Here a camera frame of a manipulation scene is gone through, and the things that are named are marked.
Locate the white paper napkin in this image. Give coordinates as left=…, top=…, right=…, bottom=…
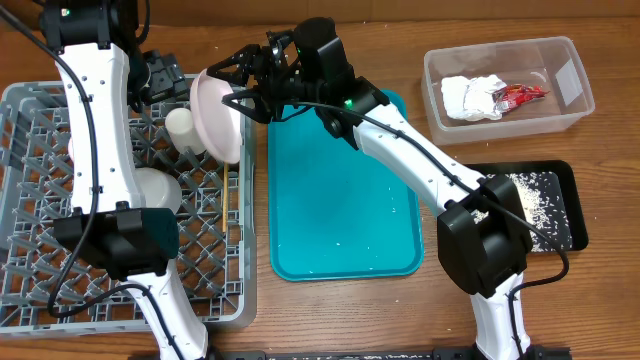
left=441, top=74, right=507, bottom=122

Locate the pile of rice scraps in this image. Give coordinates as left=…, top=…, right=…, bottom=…
left=472, top=172, right=574, bottom=253

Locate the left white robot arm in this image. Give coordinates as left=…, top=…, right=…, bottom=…
left=40, top=1, right=208, bottom=359

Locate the teal plastic serving tray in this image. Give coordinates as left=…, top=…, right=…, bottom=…
left=267, top=106, right=424, bottom=282

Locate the wooden chopstick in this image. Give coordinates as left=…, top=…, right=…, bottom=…
left=221, top=163, right=229, bottom=237

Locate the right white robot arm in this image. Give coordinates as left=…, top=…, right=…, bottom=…
left=206, top=17, right=532, bottom=359

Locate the pale green bowl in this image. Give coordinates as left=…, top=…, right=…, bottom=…
left=135, top=168, right=182, bottom=214

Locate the large pink dinner plate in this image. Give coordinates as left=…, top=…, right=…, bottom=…
left=190, top=70, right=242, bottom=164

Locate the grey plastic dishwasher rack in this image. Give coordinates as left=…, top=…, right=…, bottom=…
left=1, top=81, right=256, bottom=339

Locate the black rectangular tray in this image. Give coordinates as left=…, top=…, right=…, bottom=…
left=468, top=160, right=589, bottom=251

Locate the pale green cup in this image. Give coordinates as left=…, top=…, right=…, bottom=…
left=165, top=108, right=206, bottom=155

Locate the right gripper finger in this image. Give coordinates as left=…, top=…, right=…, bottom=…
left=206, top=44, right=264, bottom=85
left=222, top=87, right=283, bottom=124

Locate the black rail at table edge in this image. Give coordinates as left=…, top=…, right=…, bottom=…
left=219, top=345, right=571, bottom=360

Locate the clear plastic waste bin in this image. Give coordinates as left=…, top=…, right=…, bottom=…
left=421, top=36, right=595, bottom=145

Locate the red snack wrapper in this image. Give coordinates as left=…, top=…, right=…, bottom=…
left=492, top=84, right=548, bottom=113

